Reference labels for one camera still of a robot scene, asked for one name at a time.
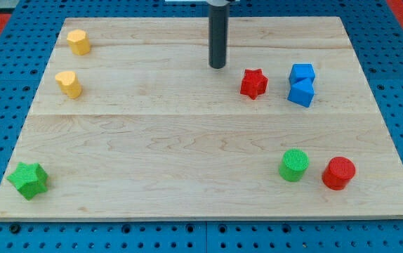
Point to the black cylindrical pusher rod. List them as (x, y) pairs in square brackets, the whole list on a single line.
[(218, 29)]

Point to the red star block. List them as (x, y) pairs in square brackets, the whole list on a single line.
[(254, 83)]

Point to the green star block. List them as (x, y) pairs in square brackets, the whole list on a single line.
[(29, 179)]

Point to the blue cube block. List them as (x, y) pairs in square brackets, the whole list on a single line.
[(300, 71)]

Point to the blue triangular block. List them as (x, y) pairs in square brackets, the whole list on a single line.
[(302, 92)]

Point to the wooden board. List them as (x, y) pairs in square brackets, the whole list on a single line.
[(159, 135)]

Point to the yellow hexagon block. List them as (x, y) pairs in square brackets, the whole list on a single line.
[(79, 42)]

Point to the yellow heart block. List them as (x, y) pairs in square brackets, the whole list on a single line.
[(69, 83)]

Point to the green cylinder block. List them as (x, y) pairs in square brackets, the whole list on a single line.
[(293, 165)]

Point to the red cylinder block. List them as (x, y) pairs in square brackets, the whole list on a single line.
[(338, 173)]

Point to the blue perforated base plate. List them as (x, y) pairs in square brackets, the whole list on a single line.
[(28, 31)]

